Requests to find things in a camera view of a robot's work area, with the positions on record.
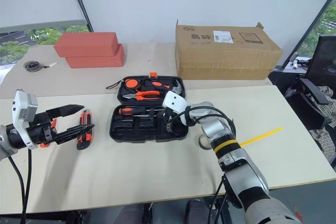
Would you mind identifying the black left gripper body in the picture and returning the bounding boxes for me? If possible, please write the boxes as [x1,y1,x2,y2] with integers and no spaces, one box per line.
[26,118,58,148]

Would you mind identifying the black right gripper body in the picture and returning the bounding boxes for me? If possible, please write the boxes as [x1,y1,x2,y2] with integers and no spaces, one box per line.
[164,113,188,134]

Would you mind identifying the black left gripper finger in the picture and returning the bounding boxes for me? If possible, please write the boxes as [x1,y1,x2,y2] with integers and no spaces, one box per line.
[45,104,86,128]
[55,123,96,145]

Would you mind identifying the orange black utility knife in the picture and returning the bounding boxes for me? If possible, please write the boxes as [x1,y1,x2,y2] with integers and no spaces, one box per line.
[76,109,93,151]

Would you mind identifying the black plastic tool case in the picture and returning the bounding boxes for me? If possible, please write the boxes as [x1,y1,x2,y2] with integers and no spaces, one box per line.
[109,72,190,144]

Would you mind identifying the small black orange tool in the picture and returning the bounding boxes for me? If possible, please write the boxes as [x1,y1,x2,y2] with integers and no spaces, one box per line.
[151,80,171,91]

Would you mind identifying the grey tape roll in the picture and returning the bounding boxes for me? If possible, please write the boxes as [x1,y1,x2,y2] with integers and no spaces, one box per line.
[197,133,215,152]

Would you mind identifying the steel claw hammer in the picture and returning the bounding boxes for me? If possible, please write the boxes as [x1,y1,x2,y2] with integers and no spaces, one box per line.
[167,78,185,97]

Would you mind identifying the red foam brick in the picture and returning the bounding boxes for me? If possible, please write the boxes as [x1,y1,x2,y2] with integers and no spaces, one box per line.
[53,31,119,58]
[65,43,125,69]

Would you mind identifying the round tape measure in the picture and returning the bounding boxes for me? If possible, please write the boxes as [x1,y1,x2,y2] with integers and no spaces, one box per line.
[23,60,44,73]

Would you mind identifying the orange black tape measure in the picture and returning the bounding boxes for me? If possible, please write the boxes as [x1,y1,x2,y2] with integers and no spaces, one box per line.
[106,77,143,90]

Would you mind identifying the large brown cardboard box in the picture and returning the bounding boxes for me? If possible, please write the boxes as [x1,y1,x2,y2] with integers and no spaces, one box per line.
[174,19,284,81]

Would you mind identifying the yellow tape strip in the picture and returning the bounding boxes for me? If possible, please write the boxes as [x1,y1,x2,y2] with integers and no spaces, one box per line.
[239,127,285,147]

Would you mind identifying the dark rounded shape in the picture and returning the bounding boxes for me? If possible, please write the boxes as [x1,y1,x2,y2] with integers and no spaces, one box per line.
[184,198,211,224]

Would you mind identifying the checkered cloth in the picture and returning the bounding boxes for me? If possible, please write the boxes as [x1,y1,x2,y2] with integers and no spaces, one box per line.
[308,84,336,162]

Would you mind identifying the black office chair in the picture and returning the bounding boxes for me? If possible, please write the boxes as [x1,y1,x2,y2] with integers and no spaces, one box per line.
[297,34,336,131]

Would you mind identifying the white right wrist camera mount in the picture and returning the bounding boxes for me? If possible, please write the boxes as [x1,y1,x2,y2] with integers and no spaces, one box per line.
[162,90,191,126]

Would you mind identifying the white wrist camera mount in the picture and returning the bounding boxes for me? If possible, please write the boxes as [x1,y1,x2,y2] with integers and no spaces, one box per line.
[162,90,191,126]
[11,89,39,150]

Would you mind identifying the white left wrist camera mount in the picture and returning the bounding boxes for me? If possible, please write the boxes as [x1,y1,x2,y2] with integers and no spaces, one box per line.
[11,89,39,150]

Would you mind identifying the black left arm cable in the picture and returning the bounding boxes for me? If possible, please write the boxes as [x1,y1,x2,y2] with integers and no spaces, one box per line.
[7,149,34,218]

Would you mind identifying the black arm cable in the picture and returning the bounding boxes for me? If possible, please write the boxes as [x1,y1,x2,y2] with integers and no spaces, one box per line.
[183,105,238,145]
[7,149,34,218]

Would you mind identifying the orange handled pliers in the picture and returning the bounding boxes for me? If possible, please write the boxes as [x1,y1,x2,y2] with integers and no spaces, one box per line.
[122,90,161,102]

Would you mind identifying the orange black handled screwdriver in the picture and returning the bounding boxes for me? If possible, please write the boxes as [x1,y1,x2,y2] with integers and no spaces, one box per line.
[118,105,165,116]

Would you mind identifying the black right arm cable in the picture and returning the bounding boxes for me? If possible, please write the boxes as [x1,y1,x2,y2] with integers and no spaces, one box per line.
[183,105,238,145]

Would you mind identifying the dark slanted window post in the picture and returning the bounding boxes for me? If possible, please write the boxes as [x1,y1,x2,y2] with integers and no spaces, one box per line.
[66,0,95,33]

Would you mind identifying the dark slanted window frame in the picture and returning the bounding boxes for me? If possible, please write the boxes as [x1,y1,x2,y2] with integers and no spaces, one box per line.
[289,0,336,63]

